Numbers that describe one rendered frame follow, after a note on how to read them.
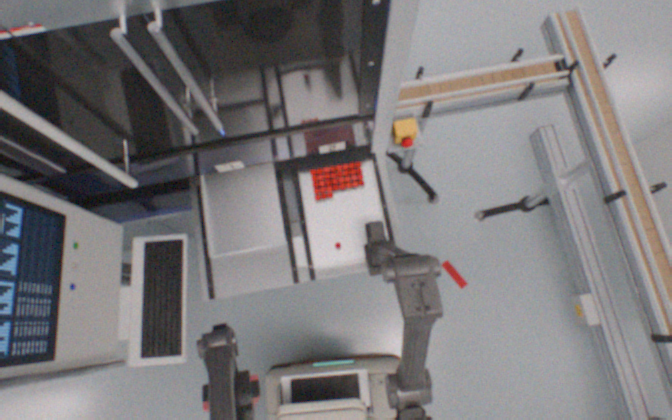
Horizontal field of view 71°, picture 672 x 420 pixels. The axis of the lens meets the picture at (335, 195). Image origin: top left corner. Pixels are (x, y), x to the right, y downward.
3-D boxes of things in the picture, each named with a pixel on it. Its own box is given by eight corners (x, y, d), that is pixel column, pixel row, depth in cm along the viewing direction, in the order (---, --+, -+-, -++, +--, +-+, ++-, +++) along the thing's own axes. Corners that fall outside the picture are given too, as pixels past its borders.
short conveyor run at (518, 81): (380, 132, 175) (383, 114, 160) (372, 95, 179) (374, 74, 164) (560, 99, 176) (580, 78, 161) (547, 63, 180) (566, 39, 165)
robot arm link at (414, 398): (400, 426, 113) (422, 423, 114) (398, 394, 109) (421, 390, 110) (392, 397, 122) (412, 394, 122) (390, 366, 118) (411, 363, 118)
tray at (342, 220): (299, 175, 168) (298, 172, 164) (371, 162, 168) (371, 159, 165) (314, 269, 159) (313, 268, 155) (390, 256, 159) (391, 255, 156)
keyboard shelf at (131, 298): (113, 239, 174) (110, 238, 171) (189, 233, 174) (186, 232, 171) (107, 368, 162) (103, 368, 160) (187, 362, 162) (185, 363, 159)
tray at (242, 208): (200, 164, 170) (197, 161, 166) (272, 151, 170) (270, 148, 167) (211, 257, 161) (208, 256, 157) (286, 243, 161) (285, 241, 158)
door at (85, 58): (66, 167, 135) (-137, 56, 79) (226, 138, 136) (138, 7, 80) (66, 169, 135) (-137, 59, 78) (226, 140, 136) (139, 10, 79)
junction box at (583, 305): (568, 296, 195) (579, 295, 187) (580, 294, 195) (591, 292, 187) (578, 325, 192) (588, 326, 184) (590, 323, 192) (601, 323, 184)
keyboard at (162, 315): (145, 242, 171) (142, 241, 168) (183, 239, 170) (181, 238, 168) (141, 358, 160) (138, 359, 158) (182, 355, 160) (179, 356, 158)
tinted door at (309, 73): (227, 137, 136) (141, 6, 80) (373, 111, 137) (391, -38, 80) (227, 139, 136) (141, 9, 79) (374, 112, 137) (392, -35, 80)
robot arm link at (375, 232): (366, 259, 130) (397, 255, 131) (360, 218, 133) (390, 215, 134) (363, 264, 142) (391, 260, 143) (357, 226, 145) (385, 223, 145)
